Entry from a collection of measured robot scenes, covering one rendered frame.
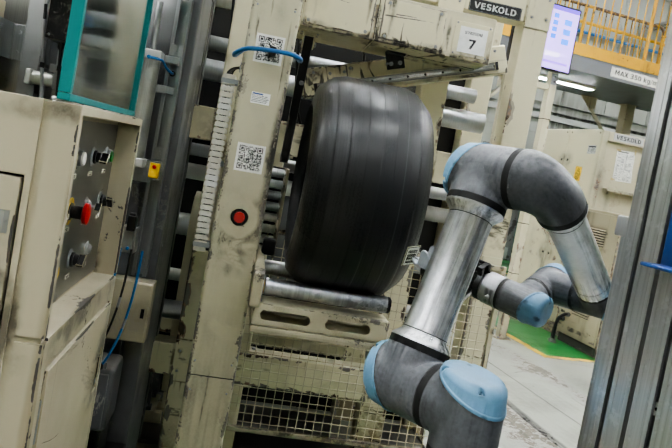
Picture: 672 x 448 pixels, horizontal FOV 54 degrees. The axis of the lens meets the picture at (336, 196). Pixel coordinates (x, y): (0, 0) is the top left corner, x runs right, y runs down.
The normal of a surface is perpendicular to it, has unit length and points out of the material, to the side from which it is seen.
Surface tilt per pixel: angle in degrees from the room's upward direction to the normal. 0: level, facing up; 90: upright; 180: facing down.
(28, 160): 90
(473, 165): 71
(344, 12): 90
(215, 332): 90
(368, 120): 54
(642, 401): 90
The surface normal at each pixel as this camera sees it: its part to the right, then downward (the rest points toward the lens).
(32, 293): 0.12, 0.07
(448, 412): -0.70, -0.09
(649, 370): -0.94, -0.16
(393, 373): -0.55, -0.44
